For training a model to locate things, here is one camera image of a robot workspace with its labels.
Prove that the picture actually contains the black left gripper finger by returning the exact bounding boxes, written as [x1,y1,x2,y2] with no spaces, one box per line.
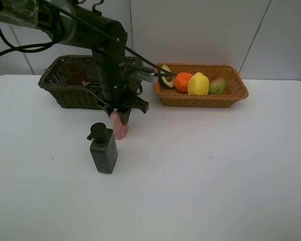
[100,104,114,118]
[116,108,131,125]

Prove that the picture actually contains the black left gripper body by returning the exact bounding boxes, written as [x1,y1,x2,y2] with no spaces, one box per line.
[86,49,149,113]

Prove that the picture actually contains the pink squeeze bottle white cap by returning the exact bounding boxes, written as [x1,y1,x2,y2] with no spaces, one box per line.
[110,111,128,140]

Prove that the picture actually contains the dark green pump bottle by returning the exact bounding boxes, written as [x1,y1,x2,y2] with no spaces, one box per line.
[87,123,118,174]

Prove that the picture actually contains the translucent pink plastic cup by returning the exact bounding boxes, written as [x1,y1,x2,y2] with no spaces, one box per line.
[61,61,86,86]

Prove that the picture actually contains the halved avocado with pit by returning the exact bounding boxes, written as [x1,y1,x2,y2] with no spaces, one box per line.
[159,64,175,88]

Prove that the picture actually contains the orange fruit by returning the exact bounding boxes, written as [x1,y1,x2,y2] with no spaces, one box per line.
[175,72,193,94]

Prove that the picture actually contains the yellow lemon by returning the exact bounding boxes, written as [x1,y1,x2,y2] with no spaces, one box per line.
[187,72,209,95]

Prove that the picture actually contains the green red mango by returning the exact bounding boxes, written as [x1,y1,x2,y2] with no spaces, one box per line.
[208,76,226,95]

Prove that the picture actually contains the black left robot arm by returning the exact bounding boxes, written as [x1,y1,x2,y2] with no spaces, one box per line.
[0,1,149,124]

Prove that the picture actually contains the dark brown wicker basket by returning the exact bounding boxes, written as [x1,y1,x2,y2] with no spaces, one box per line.
[38,55,144,110]

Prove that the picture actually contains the orange wicker basket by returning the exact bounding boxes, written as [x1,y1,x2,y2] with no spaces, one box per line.
[153,63,249,108]

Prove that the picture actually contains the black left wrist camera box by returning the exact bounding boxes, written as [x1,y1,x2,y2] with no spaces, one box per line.
[121,62,158,84]

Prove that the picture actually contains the black left camera cable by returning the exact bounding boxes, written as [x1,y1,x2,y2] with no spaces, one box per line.
[0,0,178,96]

